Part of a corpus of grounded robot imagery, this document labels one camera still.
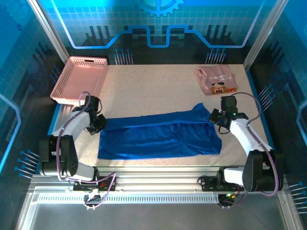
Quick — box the wire connector bundle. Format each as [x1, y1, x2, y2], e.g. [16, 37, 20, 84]
[83, 194, 102, 210]
[217, 193, 237, 209]

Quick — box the aluminium frame post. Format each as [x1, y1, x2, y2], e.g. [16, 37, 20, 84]
[26, 0, 70, 65]
[242, 0, 290, 66]

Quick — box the white slotted cable duct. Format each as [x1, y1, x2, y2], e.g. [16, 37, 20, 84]
[35, 193, 220, 205]

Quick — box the folded pink printed t-shirt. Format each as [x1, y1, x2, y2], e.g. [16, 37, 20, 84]
[193, 65, 239, 96]

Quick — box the blue t-shirt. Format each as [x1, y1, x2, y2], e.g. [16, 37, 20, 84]
[97, 102, 223, 161]

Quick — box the grey metal base plate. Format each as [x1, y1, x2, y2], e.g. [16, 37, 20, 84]
[14, 186, 300, 230]

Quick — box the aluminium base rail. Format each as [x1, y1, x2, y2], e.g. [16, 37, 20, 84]
[31, 165, 288, 194]

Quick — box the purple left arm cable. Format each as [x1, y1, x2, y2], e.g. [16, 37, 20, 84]
[55, 92, 118, 209]

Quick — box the pink perforated plastic basket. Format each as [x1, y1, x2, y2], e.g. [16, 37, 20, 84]
[49, 56, 109, 106]

